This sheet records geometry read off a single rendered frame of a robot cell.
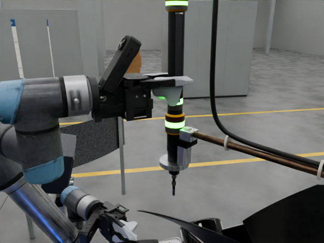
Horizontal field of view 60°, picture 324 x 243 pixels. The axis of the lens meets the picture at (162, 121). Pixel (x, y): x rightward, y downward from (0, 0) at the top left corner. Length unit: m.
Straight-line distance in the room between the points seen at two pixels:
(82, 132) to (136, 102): 2.05
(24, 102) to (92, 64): 4.37
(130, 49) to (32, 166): 0.27
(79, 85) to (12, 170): 0.40
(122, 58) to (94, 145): 2.20
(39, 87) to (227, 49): 6.67
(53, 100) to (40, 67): 6.25
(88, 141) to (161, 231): 1.05
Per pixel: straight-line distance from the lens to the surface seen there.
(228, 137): 0.56
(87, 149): 2.67
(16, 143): 0.58
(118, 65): 0.53
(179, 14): 0.58
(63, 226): 0.95
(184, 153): 0.62
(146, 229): 2.74
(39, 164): 0.55
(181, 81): 0.57
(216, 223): 0.83
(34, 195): 0.89
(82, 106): 0.52
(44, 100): 0.51
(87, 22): 4.83
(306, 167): 0.52
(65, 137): 1.46
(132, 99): 0.54
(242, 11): 7.17
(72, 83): 0.52
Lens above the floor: 1.77
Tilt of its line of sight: 19 degrees down
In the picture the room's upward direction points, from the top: straight up
